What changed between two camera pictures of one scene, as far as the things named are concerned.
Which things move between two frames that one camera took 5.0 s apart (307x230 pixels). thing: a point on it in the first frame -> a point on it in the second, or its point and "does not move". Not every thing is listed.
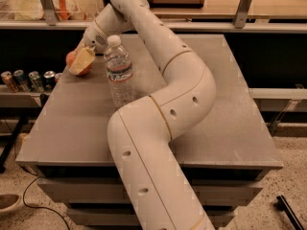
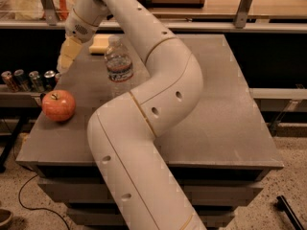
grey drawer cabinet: x=222 y=159 does not move
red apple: x=69 y=58 -> x=59 y=104
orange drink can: x=10 y=81 does not move
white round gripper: x=93 y=37 -> x=78 y=28
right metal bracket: x=244 y=7 does not move
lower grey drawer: x=129 y=218 does not move
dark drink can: x=49 y=80 does not move
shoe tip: x=9 y=201 -> x=6 y=218
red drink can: x=57 y=77 does not move
